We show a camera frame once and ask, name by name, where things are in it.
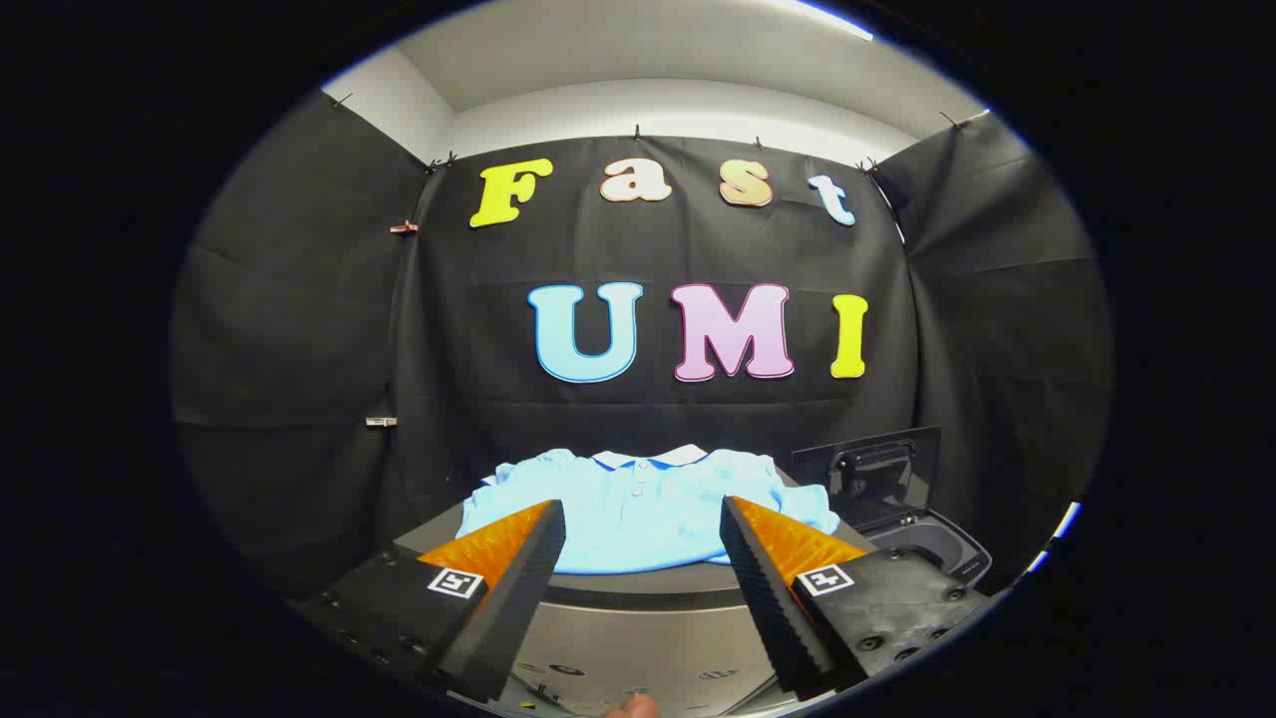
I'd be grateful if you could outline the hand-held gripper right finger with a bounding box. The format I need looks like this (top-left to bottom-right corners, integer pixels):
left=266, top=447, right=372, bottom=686
left=718, top=495, right=995, bottom=701

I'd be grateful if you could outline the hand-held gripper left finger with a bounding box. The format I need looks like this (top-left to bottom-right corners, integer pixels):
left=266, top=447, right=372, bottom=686
left=297, top=499, right=567, bottom=702

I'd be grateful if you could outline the light blue polo shirt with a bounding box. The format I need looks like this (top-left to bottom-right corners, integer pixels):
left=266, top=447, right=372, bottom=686
left=457, top=444, right=841, bottom=576

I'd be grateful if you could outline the dark glass washing machine lid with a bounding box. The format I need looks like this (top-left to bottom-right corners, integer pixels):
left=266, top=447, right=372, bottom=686
left=793, top=427, right=944, bottom=531

